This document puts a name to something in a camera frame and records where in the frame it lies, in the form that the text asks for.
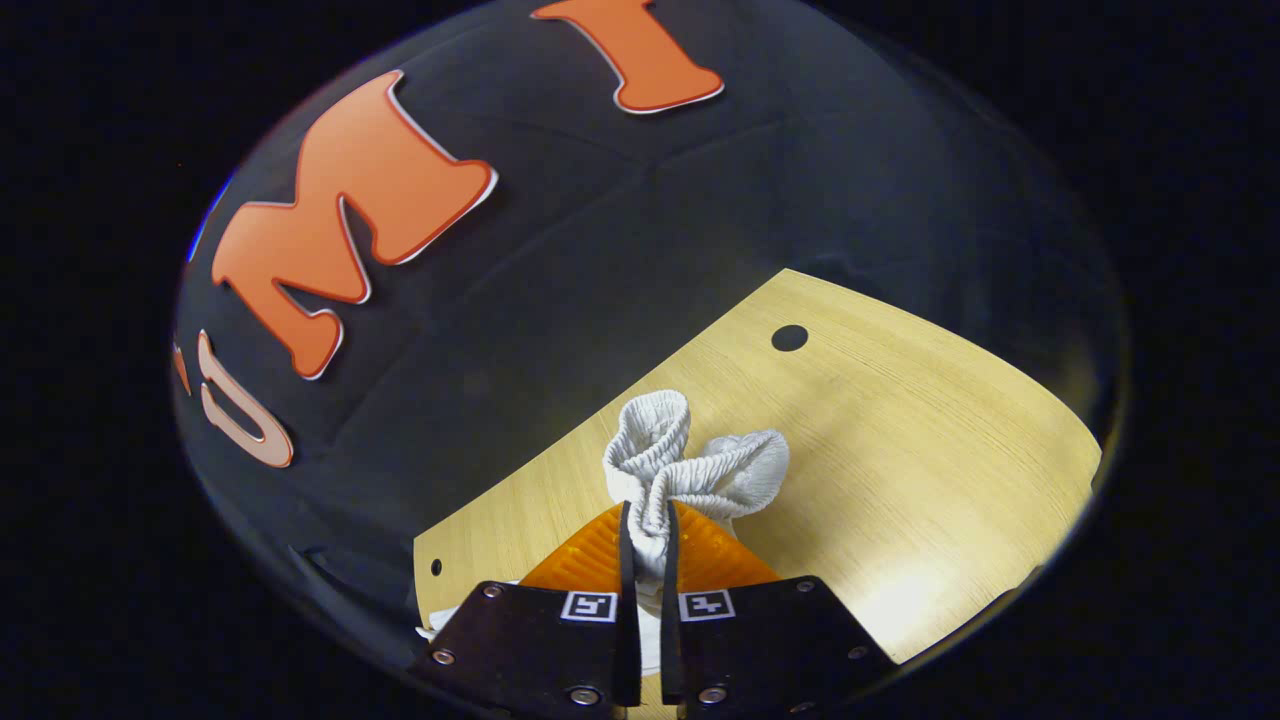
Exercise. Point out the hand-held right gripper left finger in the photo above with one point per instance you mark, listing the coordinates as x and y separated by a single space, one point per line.
540 640

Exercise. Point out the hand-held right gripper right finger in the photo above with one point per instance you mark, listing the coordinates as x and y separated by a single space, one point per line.
770 640

